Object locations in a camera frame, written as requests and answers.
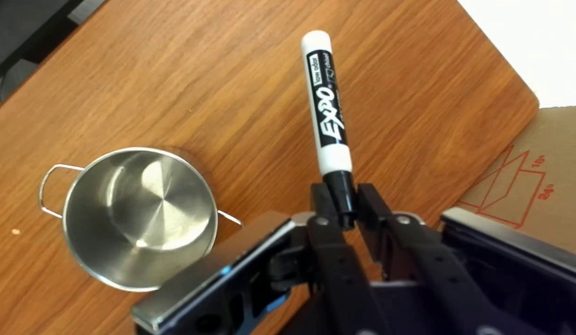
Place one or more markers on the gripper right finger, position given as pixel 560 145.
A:
pixel 502 270

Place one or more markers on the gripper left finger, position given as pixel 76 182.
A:
pixel 334 270

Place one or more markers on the black and white marker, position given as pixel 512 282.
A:
pixel 329 107

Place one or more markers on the brown cardboard box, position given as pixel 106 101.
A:
pixel 548 167

